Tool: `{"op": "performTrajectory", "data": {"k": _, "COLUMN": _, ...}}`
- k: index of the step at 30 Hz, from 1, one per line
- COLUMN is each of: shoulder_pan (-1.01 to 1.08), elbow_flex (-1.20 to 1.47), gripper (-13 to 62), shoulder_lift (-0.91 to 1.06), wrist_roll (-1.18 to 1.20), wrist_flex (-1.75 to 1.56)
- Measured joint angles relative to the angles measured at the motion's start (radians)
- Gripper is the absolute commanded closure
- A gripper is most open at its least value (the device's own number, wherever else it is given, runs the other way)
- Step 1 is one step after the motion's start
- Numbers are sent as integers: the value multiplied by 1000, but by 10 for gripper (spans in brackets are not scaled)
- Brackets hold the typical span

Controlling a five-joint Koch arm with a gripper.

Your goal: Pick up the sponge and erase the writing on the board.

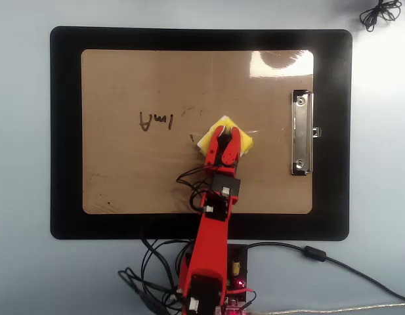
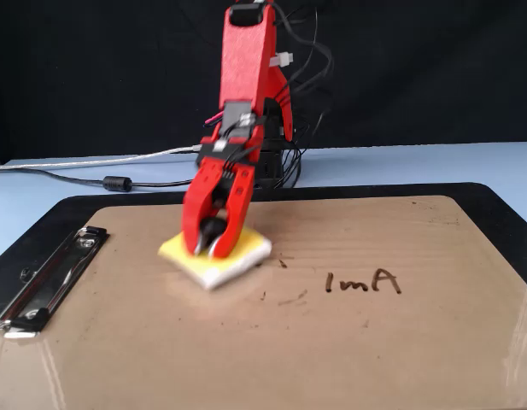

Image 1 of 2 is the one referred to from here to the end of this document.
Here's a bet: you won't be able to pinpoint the silver metal clipboard clip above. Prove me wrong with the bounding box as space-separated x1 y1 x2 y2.
289 89 323 177

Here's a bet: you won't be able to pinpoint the brown clipboard board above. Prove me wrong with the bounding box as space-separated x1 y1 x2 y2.
80 49 315 215

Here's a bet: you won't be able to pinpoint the black rectangular mat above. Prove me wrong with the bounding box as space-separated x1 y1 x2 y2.
49 26 354 242

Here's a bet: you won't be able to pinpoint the yellow sponge with black knob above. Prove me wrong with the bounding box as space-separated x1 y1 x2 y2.
196 114 256 159

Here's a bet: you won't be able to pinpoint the controller circuit board with LED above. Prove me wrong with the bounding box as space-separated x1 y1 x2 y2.
215 277 256 315

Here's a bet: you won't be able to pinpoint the black power cable with ferrite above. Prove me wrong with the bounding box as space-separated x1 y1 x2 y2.
244 241 405 303

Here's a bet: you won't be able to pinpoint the thin black servo wires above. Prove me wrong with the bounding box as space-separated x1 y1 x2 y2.
117 165 220 315

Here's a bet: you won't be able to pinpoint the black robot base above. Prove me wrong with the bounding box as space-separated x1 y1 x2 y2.
179 242 249 301

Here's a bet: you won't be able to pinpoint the black coiled cable bundle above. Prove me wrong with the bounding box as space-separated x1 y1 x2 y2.
358 0 404 32

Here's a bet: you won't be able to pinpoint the silver braided USB cable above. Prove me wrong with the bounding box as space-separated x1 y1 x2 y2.
250 302 405 315

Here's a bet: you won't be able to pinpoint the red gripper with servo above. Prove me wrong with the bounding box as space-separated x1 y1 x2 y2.
203 125 243 175

